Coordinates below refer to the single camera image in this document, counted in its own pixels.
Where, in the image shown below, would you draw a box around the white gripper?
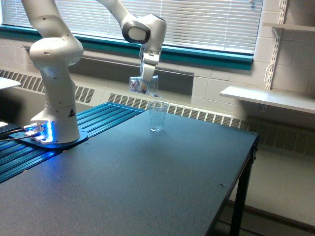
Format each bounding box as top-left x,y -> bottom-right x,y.
140,52 -> 160,82

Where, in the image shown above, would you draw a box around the clear cup with candies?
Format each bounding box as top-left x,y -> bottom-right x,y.
129,75 -> 160,97

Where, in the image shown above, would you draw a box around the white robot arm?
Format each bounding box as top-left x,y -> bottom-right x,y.
22,0 -> 167,145

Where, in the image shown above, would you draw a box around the empty clear plastic cup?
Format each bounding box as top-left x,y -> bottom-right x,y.
148,101 -> 169,132

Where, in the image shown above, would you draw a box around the white window blinds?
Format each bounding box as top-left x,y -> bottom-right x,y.
1,0 -> 263,53

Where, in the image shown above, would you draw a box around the white tabletop at left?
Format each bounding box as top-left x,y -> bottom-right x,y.
0,77 -> 21,89

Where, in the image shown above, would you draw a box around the white baseboard radiator vent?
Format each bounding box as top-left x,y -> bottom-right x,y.
0,69 -> 315,155

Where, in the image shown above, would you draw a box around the black table leg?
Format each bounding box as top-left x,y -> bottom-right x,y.
229,137 -> 259,236

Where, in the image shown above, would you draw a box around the white shelf wall rail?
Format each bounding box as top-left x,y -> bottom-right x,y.
264,0 -> 288,90

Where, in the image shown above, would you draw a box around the white upper wall shelf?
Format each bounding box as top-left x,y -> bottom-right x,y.
263,23 -> 315,32

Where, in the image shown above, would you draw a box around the white wall shelf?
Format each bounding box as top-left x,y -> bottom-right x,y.
263,23 -> 315,32
220,86 -> 315,114

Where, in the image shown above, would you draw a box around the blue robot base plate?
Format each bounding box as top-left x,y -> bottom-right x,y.
18,128 -> 88,150

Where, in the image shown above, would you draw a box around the white lower wall shelf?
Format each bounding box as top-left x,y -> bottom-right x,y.
220,86 -> 315,114

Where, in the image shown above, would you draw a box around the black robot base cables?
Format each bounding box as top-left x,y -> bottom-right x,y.
0,124 -> 32,141

